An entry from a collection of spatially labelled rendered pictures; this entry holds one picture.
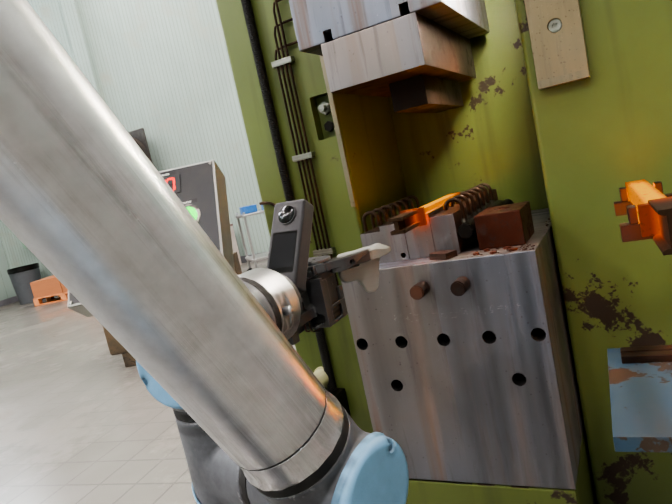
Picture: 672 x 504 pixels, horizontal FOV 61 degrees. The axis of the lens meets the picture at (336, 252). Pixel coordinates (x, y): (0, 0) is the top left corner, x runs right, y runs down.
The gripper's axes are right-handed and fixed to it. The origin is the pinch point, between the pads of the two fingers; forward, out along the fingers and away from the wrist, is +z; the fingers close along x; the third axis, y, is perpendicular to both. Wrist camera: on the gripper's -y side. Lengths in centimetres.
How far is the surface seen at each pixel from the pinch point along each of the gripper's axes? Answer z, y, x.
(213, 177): 28, -16, -42
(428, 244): 32.9, 6.2, 1.7
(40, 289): 555, 73, -892
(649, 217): -3.3, 0.8, 38.9
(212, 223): 22.6, -6.3, -40.6
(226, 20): 47, -52, -42
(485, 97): 81, -22, 8
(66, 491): 73, 100, -199
